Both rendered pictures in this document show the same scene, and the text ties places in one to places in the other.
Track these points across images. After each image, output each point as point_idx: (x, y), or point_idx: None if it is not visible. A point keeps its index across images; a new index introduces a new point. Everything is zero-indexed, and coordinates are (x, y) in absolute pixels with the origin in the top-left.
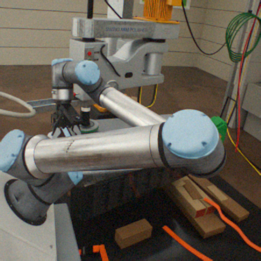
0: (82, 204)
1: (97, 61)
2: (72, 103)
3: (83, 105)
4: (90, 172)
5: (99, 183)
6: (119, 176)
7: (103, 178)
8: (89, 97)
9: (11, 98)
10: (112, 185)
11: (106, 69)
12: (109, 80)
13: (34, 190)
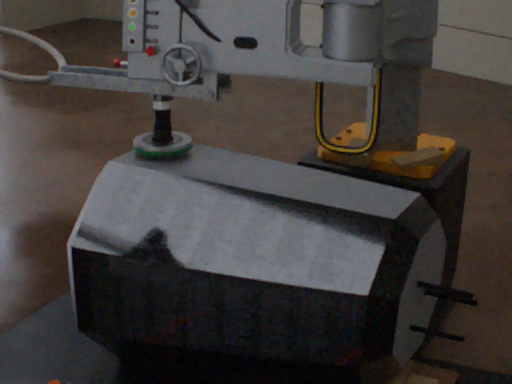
0: (73, 287)
1: (156, 2)
2: (117, 82)
3: (140, 91)
4: (94, 226)
5: (99, 256)
6: (140, 260)
7: (109, 249)
8: (141, 74)
9: (56, 58)
10: (125, 275)
11: (183, 20)
12: (190, 45)
13: None
